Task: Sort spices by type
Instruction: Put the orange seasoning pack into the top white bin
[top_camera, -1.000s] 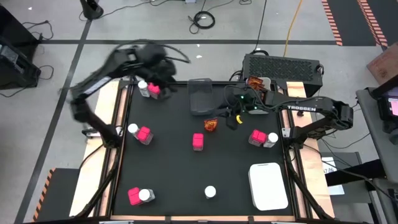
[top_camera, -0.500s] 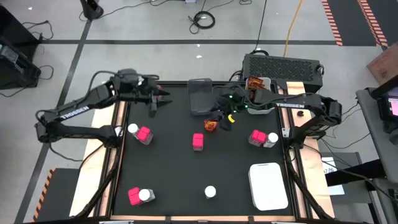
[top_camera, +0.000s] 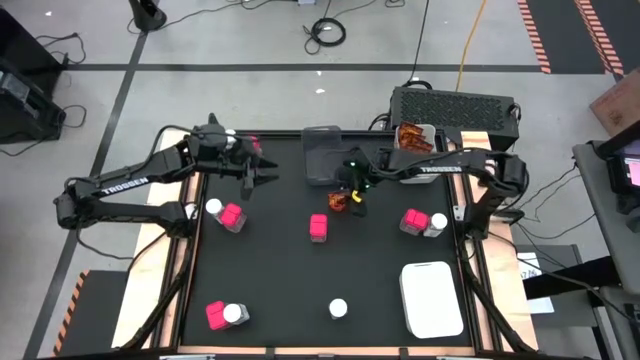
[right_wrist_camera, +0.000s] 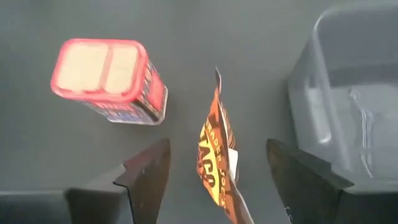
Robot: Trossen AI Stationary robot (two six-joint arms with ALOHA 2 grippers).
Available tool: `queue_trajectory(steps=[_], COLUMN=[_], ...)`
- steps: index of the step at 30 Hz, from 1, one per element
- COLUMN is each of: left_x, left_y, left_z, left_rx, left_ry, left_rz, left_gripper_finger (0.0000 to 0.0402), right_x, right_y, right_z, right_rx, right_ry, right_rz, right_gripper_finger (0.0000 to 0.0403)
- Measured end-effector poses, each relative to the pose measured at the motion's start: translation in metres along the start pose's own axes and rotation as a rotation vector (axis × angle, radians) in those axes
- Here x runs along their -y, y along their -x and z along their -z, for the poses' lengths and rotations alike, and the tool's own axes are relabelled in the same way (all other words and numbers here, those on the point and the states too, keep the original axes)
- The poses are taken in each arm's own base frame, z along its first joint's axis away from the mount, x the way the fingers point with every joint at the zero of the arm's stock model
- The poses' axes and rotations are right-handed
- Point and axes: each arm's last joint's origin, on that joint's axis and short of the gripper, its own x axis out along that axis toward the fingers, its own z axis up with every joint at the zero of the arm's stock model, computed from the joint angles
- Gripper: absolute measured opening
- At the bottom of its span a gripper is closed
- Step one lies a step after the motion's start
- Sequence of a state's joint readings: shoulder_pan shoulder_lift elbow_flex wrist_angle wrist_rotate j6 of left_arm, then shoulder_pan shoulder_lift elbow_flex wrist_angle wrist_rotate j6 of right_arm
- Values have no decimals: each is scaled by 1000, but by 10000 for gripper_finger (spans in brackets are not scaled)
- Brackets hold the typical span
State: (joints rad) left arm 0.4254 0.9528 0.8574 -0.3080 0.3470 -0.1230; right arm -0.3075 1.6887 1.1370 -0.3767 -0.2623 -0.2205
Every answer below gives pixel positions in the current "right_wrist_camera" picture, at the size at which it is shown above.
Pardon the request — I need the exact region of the smoked paprika tin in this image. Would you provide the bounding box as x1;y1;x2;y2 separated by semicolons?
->
50;37;169;126

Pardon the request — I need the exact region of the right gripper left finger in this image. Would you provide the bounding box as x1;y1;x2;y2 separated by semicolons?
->
0;139;172;224

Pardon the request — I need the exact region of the grey translucent plastic bin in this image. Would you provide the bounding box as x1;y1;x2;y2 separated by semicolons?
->
287;0;398;194

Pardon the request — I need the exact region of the taco seasoning packet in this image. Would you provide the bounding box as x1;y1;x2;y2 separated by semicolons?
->
195;67;254;224

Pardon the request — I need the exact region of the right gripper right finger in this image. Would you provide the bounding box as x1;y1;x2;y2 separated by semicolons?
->
266;139;398;224

